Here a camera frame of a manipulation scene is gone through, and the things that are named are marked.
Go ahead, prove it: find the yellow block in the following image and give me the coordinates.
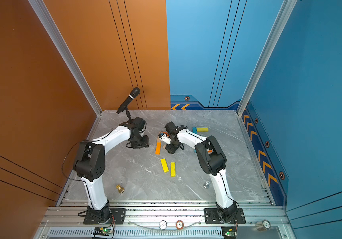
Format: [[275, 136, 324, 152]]
[[161, 158, 169, 173], [197, 127, 209, 132], [170, 162, 176, 177]]

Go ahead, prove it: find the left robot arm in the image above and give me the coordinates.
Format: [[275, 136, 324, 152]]
[[73, 122, 149, 221]]

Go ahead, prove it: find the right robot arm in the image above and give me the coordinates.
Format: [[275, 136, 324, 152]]
[[159, 122, 239, 223]]

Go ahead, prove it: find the black microphone on stand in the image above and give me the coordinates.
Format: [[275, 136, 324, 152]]
[[116, 87, 141, 121]]

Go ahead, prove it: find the brass chess piece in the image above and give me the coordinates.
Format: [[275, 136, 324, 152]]
[[116, 185, 125, 194]]

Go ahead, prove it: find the silver chess piece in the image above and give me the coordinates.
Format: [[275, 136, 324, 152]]
[[203, 181, 210, 189]]

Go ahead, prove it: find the copper tape roll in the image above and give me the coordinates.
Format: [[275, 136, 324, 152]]
[[176, 220, 184, 230]]

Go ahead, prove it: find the left green circuit board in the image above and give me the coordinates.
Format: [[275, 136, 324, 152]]
[[93, 227, 115, 238]]

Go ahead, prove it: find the green circuit board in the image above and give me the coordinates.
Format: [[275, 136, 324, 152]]
[[93, 227, 115, 238], [221, 227, 237, 239]]

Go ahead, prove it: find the right green circuit board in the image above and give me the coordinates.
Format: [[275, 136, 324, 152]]
[[221, 227, 237, 239]]

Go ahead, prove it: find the silver tape roll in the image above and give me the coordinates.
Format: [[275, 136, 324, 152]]
[[255, 220, 272, 232]]

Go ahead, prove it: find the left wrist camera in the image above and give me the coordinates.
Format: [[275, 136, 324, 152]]
[[131, 117, 147, 133]]

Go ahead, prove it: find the aluminium front rail frame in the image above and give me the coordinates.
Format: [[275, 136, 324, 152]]
[[35, 200, 295, 239]]

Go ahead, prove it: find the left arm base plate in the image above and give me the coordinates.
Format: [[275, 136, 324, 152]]
[[83, 207, 126, 225]]

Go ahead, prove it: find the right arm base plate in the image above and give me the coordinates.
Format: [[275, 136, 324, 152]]
[[204, 208, 246, 225]]

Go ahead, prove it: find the aluminium corner post left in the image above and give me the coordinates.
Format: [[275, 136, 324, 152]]
[[28, 0, 103, 117]]

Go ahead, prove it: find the aluminium corner post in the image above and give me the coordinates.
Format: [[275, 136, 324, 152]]
[[28, 0, 103, 117], [237, 0, 297, 117]]

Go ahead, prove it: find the aluminium corner post right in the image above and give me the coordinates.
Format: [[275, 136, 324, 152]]
[[237, 0, 297, 117]]

